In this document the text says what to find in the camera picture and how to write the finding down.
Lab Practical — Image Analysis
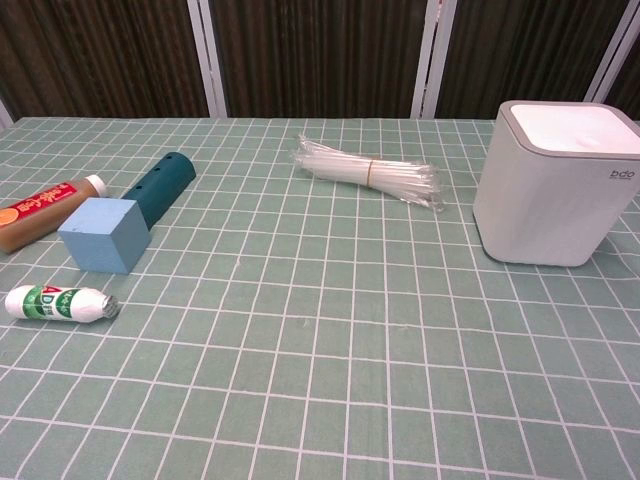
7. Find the white square trash bin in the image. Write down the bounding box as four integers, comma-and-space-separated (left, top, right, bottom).
472, 99, 640, 267

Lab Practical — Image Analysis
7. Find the bundle of clear wrapped straws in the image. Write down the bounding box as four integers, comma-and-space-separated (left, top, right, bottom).
293, 133, 446, 215

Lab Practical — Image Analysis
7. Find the green white checked tablecloth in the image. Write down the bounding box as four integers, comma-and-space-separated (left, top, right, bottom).
0, 116, 640, 480

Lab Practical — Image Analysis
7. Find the dark teal perforated cylinder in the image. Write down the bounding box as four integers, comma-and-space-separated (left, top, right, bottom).
120, 151, 198, 232

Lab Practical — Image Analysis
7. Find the light blue foam cube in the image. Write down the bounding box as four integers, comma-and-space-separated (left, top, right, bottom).
57, 197, 153, 275

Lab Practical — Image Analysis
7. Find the small white green yogurt bottle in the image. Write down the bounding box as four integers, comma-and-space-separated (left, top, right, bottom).
5, 284, 120, 324

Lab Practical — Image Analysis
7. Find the brown sauce bottle red label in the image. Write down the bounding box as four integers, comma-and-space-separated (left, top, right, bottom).
0, 175, 108, 254

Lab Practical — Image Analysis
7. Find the dark folding screen white frame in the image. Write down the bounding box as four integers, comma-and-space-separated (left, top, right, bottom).
0, 0, 640, 126

